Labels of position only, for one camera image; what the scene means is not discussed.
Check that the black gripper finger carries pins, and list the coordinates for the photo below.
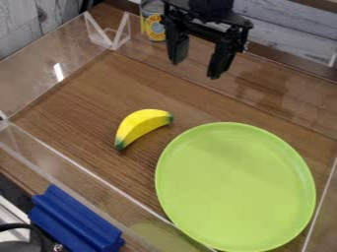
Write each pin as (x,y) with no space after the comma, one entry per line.
(176,41)
(221,58)

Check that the yellow labelled can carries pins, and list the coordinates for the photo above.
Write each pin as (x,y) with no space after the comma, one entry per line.
(151,11)

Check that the clear acrylic enclosure wall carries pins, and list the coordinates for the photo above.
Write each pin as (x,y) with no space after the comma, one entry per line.
(37,167)

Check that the clear acrylic corner bracket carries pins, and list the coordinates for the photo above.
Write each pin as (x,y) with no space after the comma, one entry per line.
(107,37)

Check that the yellow toy banana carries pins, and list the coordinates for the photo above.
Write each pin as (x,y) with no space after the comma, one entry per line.
(138,124)

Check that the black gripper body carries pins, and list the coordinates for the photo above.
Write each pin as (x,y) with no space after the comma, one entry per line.
(209,18)

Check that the green plate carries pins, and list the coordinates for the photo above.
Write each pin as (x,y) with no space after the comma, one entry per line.
(235,187)

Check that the blue plastic block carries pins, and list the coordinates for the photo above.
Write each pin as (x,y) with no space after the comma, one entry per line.
(72,224)

